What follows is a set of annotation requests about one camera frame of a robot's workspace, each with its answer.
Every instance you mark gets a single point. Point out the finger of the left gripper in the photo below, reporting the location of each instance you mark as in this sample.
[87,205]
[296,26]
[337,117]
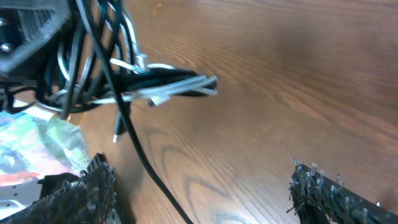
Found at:
[30,30]

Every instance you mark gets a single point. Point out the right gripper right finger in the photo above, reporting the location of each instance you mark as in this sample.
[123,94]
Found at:
[318,199]

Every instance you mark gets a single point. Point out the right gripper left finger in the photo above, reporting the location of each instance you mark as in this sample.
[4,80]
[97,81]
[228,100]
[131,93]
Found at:
[88,199]

